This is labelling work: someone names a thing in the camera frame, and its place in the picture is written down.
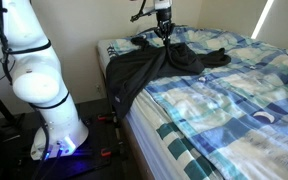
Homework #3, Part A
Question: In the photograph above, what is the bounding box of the orange handled clamp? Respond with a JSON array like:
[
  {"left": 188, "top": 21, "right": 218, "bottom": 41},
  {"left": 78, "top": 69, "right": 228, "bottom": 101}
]
[
  {"left": 97, "top": 114, "right": 119, "bottom": 122},
  {"left": 100, "top": 149, "right": 113, "bottom": 158}
]

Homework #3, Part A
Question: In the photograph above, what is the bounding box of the black mounting base plate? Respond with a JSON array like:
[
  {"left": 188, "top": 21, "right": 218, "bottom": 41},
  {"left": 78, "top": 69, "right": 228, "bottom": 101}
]
[{"left": 15, "top": 99, "right": 132, "bottom": 180}]

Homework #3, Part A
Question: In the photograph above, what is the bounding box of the wooden bed frame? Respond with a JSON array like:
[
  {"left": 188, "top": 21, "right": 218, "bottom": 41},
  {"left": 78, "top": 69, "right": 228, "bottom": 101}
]
[{"left": 122, "top": 116, "right": 156, "bottom": 180}]

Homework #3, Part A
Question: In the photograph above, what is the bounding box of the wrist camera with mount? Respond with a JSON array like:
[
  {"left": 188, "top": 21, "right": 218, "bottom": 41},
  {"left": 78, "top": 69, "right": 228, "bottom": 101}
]
[{"left": 129, "top": 5, "right": 158, "bottom": 23}]

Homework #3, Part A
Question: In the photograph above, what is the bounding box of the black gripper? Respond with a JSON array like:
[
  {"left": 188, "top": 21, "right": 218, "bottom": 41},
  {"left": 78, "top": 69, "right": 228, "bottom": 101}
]
[{"left": 154, "top": 7, "right": 176, "bottom": 46}]

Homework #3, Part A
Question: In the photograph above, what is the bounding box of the black sweatshirt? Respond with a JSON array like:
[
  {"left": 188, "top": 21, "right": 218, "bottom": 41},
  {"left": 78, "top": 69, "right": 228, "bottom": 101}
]
[{"left": 105, "top": 35, "right": 232, "bottom": 121}]

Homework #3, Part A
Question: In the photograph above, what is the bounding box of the blue patchwork quilt bed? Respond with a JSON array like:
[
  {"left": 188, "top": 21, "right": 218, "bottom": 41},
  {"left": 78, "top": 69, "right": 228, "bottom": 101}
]
[{"left": 107, "top": 25, "right": 288, "bottom": 180}]

